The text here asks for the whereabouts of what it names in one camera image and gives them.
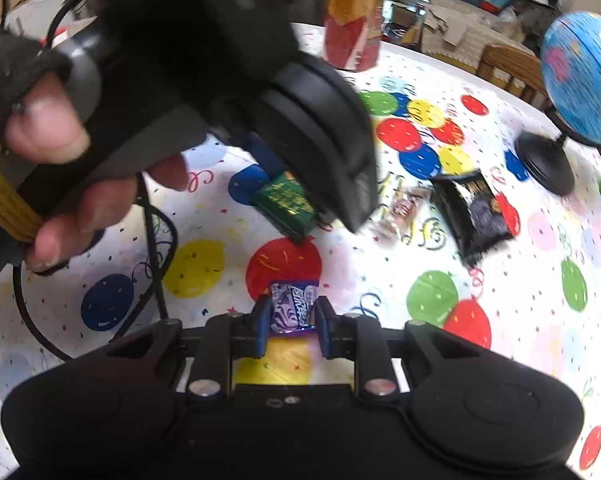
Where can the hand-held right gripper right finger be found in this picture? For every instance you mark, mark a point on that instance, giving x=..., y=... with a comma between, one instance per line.
x=326, y=330

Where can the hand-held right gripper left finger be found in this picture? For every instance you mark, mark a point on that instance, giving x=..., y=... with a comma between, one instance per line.
x=260, y=330

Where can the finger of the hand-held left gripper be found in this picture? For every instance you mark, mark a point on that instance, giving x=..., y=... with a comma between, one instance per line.
x=268, y=155

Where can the purple candy packet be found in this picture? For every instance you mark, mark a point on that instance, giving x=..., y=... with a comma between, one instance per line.
x=293, y=307

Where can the green snack packet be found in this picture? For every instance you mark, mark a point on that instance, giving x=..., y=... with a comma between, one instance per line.
x=280, y=200

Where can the person's left hand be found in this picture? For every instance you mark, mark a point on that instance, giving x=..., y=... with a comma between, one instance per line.
x=45, y=120

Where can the red and yellow tall can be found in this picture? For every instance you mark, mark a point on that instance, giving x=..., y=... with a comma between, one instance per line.
x=353, y=25

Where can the clear wrapped candy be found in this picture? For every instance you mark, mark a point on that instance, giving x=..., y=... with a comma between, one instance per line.
x=400, y=212

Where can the balloon print tablecloth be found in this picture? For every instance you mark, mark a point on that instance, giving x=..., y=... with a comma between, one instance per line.
x=480, y=280

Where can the black snack packet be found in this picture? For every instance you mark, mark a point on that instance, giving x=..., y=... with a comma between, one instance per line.
x=475, y=215

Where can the cluttered background table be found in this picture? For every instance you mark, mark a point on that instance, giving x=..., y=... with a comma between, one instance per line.
x=460, y=25

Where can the wooden chair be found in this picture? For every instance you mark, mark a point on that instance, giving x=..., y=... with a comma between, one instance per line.
x=505, y=67

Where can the blue desk globe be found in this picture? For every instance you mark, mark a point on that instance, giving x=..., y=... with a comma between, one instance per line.
x=585, y=80

